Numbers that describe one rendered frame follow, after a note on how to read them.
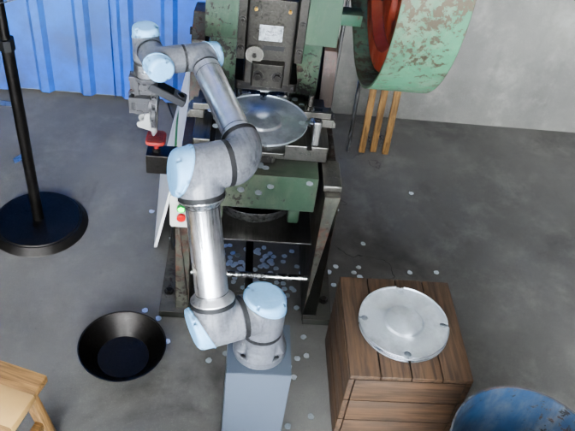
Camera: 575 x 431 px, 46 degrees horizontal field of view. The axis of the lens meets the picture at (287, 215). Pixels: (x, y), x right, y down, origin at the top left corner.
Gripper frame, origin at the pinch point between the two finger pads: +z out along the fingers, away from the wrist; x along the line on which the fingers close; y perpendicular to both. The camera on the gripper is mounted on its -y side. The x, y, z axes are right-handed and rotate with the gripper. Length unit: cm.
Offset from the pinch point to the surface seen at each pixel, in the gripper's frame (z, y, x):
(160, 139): 1.6, -1.6, 1.7
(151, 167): 11.6, 1.4, 3.0
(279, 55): -21.8, -36.2, -14.5
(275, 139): -0.5, -37.1, 0.1
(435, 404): 56, -92, 56
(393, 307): 40, -79, 31
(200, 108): 4.0, -12.2, -21.0
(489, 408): 40, -102, 67
